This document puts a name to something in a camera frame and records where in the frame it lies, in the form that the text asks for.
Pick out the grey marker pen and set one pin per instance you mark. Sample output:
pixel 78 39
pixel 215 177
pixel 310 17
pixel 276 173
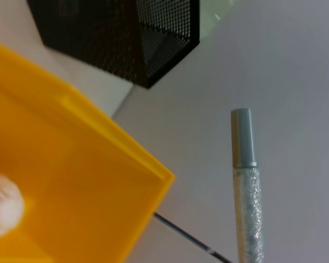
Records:
pixel 248 197

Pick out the white paper ball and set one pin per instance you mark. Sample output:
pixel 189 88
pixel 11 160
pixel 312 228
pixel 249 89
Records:
pixel 2 204

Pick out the black mesh pen holder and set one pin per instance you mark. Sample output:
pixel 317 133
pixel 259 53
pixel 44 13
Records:
pixel 112 35

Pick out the green glass fruit plate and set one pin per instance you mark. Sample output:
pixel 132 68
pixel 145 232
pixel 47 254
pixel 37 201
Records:
pixel 211 16

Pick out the yellow plastic bin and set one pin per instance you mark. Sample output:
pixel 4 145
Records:
pixel 71 170

